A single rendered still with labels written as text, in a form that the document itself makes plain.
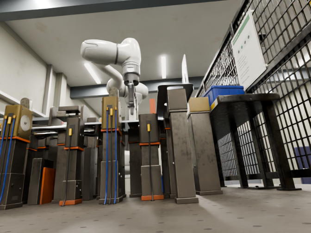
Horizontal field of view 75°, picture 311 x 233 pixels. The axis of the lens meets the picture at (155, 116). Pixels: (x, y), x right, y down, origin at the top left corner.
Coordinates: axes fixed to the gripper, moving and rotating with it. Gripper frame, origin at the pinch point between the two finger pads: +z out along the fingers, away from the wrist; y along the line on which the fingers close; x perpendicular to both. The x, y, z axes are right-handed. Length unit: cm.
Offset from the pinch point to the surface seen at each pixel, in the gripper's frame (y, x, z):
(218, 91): 5.9, 40.1, -7.2
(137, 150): 1.6, 2.0, 16.9
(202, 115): 16.6, 28.3, 7.3
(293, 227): 69, 21, 36
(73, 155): 19.5, -19.0, 20.0
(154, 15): -272, 34, -327
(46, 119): -27, -53, -9
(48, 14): -219, -171, -285
